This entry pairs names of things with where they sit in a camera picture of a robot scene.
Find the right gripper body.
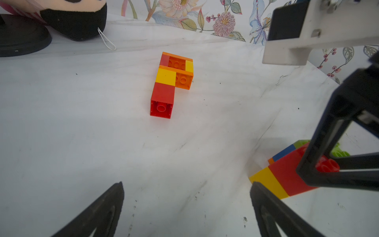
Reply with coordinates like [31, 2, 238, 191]
[351, 53, 379, 137]

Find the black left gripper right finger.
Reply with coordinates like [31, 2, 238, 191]
[250, 182, 323, 237]

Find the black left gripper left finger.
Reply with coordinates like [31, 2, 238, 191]
[54, 182, 124, 237]

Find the red square lego brick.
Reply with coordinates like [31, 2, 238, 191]
[150, 82, 175, 118]

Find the small yellow lego brick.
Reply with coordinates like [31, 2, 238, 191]
[185, 60, 193, 73]

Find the small orange lego brick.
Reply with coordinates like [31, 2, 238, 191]
[159, 65, 193, 90]

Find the small red lego brick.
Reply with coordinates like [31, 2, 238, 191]
[160, 54, 170, 67]

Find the lime green lego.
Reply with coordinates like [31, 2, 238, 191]
[331, 143, 350, 158]

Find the dark green lego brick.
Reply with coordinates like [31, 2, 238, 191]
[293, 140, 310, 149]

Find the orange lego plate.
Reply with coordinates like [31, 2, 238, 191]
[268, 158, 275, 165]
[162, 52, 193, 71]

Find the blue lego brick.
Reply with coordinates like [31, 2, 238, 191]
[272, 144, 296, 162]

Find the plush doll head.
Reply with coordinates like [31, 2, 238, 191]
[1, 1, 107, 41]

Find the black round stand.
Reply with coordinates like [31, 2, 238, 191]
[1, 14, 52, 57]

